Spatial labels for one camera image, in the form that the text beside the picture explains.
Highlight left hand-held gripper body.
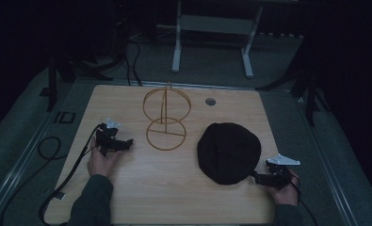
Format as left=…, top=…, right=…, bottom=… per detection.
left=94, top=118, right=129, bottom=157

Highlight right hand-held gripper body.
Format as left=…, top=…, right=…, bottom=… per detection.
left=258, top=153, right=301, bottom=191

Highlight black beret hat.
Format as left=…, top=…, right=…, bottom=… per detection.
left=197, top=121, right=263, bottom=186

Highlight gold wire hat stand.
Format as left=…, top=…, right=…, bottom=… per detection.
left=142, top=81, right=192, bottom=152

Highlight person's right hand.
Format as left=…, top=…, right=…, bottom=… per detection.
left=266, top=169, right=300, bottom=207

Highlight person's left hand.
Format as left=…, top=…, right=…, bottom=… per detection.
left=87, top=137, right=125, bottom=181

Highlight black tripod stand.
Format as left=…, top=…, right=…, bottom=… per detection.
left=39, top=53, right=128, bottom=113
left=255, top=46, right=332, bottom=127

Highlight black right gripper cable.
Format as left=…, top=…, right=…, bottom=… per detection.
left=287, top=174, right=319, bottom=226

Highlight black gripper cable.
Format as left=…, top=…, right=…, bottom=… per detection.
left=287, top=174, right=319, bottom=226
left=38, top=123, right=104, bottom=226

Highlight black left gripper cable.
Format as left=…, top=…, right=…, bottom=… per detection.
left=38, top=123, right=104, bottom=226

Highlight black floor cable loop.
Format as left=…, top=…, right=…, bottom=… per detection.
left=37, top=136, right=69, bottom=161

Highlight black hanging cables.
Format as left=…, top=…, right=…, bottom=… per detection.
left=123, top=37, right=144, bottom=88

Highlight white metal desk frame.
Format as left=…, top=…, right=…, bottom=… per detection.
left=156, top=0, right=300, bottom=79

